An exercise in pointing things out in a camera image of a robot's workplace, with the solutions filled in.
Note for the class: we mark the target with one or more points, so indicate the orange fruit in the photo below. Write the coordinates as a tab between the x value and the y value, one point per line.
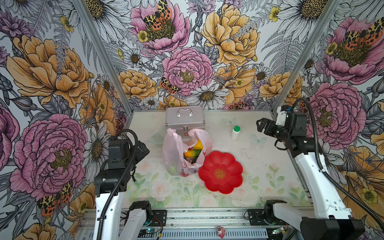
192	154

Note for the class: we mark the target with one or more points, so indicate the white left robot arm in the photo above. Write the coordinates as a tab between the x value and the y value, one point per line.
110	184

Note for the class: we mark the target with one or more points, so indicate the yellow bell pepper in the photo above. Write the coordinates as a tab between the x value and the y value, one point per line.
199	145

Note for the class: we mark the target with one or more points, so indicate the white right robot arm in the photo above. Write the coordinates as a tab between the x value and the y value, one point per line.
329	218

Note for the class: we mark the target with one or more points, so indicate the pink plastic bag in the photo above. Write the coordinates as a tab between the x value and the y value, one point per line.
174	148

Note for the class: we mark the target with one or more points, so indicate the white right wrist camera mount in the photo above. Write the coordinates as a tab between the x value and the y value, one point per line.
282	115

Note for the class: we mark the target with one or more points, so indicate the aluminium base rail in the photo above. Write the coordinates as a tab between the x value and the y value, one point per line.
141	222

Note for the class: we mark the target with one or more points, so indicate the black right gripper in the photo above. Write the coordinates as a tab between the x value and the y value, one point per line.
268	130

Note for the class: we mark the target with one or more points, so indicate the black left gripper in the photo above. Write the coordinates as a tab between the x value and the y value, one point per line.
140	156

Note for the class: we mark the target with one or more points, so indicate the red flower-shaped plate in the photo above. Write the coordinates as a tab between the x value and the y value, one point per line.
221	172

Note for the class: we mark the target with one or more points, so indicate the small pink object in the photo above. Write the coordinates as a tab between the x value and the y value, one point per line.
221	232

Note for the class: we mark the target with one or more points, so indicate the white plastic bottle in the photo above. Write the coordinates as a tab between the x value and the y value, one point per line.
235	132

